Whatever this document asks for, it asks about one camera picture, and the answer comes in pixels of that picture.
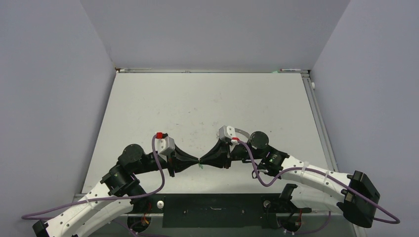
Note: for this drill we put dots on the aluminium rail edge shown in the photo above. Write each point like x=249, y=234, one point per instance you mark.
x=150, y=70
x=320, y=125

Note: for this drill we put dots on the aluminium rail back edge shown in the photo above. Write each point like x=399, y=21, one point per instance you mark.
x=150, y=70

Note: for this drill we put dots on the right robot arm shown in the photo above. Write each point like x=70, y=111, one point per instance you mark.
x=352, y=195

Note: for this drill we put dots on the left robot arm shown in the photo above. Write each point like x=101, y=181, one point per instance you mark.
x=118, y=192

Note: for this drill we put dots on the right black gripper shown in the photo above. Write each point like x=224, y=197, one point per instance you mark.
x=220, y=155

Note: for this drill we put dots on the aluminium rail right edge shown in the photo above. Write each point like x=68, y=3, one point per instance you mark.
x=320, y=125

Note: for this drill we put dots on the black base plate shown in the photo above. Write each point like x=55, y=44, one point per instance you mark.
x=217, y=210

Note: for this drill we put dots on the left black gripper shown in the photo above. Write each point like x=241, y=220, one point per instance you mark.
x=176, y=161

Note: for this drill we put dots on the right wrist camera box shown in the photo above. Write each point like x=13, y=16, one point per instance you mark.
x=226, y=133

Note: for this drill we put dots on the marker pen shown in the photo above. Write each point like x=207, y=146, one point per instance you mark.
x=290, y=70

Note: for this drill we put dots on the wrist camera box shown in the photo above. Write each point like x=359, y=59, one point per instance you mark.
x=165, y=146
x=226, y=133

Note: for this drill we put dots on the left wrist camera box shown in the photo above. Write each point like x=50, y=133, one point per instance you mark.
x=165, y=146

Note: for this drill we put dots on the perforated metal key plate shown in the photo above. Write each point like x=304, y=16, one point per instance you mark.
x=242, y=132

